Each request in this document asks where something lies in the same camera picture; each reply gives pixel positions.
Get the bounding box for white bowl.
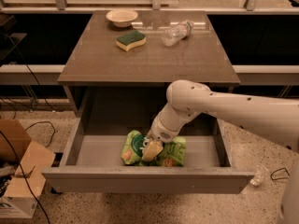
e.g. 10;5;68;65
106;9;138;28

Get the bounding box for grey open drawer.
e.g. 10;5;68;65
43;88;254;194

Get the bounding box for metal window frame rail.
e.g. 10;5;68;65
0;0;299;16

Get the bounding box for cardboard box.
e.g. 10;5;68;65
0;119;55;218

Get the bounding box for black floor cable right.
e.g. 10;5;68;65
270;167;291;182

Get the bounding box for green rice chip bag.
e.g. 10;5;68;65
121;130;186;167

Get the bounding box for green yellow sponge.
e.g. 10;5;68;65
116;31;146;51

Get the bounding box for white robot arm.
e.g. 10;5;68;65
148;80;299;152

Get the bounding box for grey counter cabinet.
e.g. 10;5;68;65
58;10;240;110

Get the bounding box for clear plastic cup on floor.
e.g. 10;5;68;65
250;165;268;187

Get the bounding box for black floor cable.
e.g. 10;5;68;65
0;31;58;224
270;167;291;182

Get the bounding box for clear plastic water bottle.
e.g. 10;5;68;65
162;21;194;47

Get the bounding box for black floor cable left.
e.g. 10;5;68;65
0;31;58;224

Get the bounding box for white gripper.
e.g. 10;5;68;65
142;112;181;162

